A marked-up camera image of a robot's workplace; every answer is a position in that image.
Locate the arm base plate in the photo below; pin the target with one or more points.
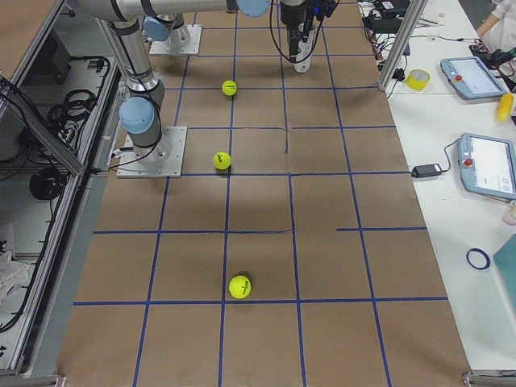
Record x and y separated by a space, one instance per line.
165 161
183 41

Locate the yellow tape roll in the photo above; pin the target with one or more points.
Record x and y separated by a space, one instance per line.
418 79

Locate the tennis ball front centre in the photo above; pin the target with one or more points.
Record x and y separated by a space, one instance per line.
222 161

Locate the lower teach pendant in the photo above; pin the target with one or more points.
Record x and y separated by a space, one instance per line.
487 166

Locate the tennis ball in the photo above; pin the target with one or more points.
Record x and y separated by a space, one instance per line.
222 161
229 88

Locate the teach pendant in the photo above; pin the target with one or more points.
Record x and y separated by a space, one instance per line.
471 78
487 166

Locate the upper teach pendant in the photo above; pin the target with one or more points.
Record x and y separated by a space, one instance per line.
471 78

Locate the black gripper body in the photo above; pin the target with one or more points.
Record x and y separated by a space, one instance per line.
289 14

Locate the teal box corner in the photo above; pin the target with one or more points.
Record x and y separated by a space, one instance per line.
505 262

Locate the aluminium frame post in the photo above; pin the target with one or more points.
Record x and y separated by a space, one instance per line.
412 16

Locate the tennis ball front left corner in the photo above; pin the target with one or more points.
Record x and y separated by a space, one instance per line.
240 286

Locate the clear tennis ball can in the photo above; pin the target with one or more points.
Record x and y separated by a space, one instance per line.
304 57

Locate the yellow banana toy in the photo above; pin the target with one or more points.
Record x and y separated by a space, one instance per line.
505 107

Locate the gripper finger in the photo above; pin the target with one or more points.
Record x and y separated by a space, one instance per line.
294 38
307 28

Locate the tennis ball front right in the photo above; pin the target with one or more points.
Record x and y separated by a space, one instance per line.
229 88

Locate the black power adapter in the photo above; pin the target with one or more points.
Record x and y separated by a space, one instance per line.
426 170

